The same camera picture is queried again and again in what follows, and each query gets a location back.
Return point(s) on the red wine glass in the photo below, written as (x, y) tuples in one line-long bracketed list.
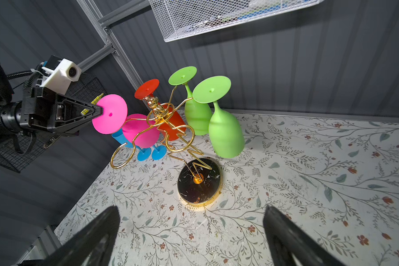
[(166, 116)]

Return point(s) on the blue wine glass front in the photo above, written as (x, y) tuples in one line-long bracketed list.
[(159, 152)]

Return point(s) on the green wine glass back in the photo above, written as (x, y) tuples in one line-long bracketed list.
[(197, 115)]

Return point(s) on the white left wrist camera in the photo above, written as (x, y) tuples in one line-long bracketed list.
[(59, 74)]

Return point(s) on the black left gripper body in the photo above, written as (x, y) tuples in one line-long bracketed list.
[(40, 111)]

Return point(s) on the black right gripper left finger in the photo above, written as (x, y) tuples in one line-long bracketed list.
[(92, 245)]

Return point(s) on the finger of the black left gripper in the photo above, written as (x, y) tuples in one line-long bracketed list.
[(68, 128), (67, 109)]

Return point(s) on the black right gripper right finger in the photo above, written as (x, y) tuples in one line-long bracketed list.
[(288, 243)]

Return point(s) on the blue wine glass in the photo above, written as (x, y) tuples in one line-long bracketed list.
[(159, 152), (143, 153)]

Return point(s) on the green wine glass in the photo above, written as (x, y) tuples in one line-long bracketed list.
[(224, 129), (197, 115)]

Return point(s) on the pink wine glass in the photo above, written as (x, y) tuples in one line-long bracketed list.
[(126, 128)]

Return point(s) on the gold wine glass rack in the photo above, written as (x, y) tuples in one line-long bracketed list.
[(200, 181)]

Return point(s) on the white wire mesh basket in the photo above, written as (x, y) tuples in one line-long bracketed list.
[(183, 19)]

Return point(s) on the black wire basket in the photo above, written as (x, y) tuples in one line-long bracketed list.
[(18, 151)]

